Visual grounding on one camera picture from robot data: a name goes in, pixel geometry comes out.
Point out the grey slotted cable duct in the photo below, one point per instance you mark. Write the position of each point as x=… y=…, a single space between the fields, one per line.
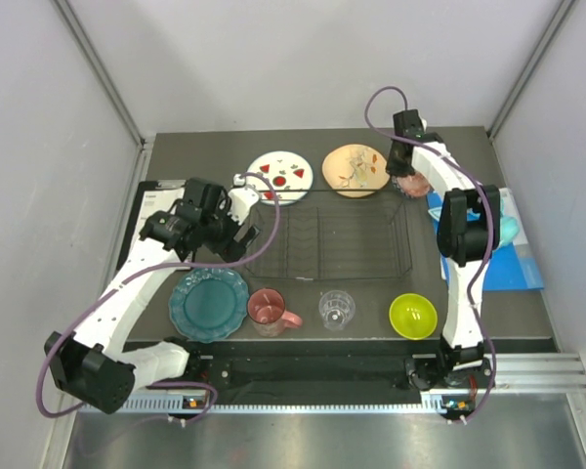
x=193 y=402

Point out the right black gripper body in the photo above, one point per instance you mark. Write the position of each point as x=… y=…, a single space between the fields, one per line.
x=395 y=166

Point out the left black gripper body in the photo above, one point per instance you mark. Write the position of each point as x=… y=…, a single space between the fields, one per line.
x=220 y=228

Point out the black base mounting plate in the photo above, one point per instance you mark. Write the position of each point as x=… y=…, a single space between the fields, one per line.
x=304 y=369

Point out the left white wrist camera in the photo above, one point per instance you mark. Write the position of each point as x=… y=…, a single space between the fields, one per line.
x=242 y=198

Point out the clear drinking glass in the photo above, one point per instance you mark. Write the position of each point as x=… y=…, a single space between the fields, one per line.
x=336 y=308

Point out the pink glass mug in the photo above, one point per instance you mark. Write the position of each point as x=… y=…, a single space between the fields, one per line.
x=267 y=310

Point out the teal scalloped plate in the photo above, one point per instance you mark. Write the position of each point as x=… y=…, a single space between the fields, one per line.
x=208 y=305

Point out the black wire dish rack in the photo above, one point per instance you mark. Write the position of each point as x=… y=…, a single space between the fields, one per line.
x=328 y=236

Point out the peach bird pattern plate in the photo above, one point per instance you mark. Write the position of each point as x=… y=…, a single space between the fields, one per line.
x=355 y=170

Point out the teal cat ear headphones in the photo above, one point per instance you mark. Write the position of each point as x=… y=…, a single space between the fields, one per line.
x=509 y=224

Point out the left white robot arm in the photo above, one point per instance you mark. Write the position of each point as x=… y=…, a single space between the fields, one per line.
x=88 y=361

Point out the lime green bowl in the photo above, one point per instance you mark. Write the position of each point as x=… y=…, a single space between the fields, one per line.
x=413 y=316

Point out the white watermelon pattern plate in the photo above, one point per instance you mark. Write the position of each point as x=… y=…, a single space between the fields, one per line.
x=290 y=174

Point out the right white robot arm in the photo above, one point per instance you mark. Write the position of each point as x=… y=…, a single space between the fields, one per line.
x=469 y=230

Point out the blue red patterned bowl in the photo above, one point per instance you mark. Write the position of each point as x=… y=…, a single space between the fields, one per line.
x=413 y=186

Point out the black clipboard with paper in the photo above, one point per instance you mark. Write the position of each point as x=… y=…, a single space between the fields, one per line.
x=151 y=196

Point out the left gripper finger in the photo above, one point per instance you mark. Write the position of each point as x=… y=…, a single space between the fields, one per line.
x=232 y=251
x=249 y=237

